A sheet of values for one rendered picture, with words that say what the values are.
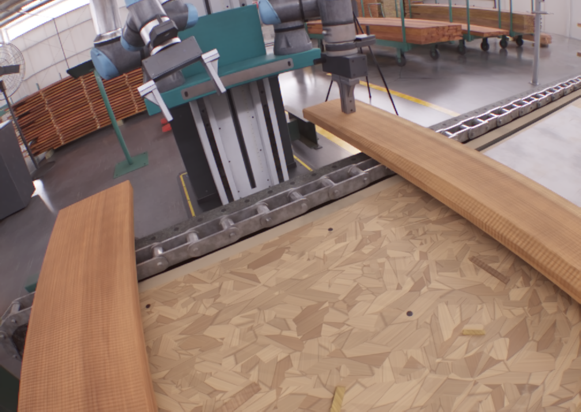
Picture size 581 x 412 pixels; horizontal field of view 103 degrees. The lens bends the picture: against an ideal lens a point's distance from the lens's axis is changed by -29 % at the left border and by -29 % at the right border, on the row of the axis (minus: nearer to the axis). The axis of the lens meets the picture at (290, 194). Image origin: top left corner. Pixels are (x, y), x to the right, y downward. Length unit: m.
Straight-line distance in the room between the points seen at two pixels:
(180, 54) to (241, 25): 0.57
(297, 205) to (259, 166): 0.98
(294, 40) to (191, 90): 0.41
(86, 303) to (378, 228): 0.46
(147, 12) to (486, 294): 0.81
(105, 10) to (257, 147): 0.89
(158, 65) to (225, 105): 0.69
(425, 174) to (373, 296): 0.24
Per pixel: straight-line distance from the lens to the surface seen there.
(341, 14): 0.74
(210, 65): 0.76
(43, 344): 0.51
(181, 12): 0.93
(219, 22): 1.27
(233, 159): 1.47
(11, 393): 1.08
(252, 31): 1.30
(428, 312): 0.41
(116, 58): 1.04
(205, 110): 1.33
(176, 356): 0.43
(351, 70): 0.73
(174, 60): 0.74
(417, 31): 4.79
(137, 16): 0.79
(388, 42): 5.23
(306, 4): 0.84
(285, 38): 1.22
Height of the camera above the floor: 1.16
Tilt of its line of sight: 33 degrees down
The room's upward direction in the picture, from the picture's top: 12 degrees counter-clockwise
